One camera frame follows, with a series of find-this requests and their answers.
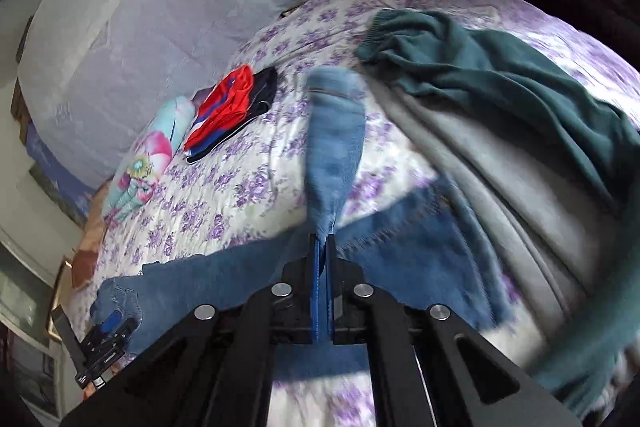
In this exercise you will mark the purple floral bed sheet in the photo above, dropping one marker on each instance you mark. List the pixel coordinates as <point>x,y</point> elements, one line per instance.
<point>210,197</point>

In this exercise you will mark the folded red blue shorts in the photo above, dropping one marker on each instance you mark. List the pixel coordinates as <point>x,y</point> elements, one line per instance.
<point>225,112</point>

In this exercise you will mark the gold picture frame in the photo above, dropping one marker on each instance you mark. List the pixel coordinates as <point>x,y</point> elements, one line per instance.
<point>56,302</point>

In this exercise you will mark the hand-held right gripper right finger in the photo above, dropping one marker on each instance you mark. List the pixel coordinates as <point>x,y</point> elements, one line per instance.
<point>330,292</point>

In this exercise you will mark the blue denim jeans pants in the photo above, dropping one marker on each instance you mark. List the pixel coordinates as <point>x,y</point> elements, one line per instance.
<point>415,232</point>

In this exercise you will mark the blue floral cloth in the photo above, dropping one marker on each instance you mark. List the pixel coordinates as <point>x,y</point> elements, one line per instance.
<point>55,172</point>

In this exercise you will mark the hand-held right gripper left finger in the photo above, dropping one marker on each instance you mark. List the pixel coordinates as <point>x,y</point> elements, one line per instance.
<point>316,292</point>

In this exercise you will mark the folded floral quilt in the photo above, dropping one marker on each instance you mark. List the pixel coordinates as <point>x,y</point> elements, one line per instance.
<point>145,162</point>

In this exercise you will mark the brown satin pillow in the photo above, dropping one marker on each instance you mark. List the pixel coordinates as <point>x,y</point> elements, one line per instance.
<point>85,257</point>

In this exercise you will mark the dark green pants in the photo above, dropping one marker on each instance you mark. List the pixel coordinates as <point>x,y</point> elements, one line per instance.
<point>500,72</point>

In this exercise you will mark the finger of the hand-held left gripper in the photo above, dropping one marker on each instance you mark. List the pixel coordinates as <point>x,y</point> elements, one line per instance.
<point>111,323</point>

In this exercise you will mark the grey pants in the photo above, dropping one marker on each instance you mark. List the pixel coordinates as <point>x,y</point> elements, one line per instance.
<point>475,157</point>

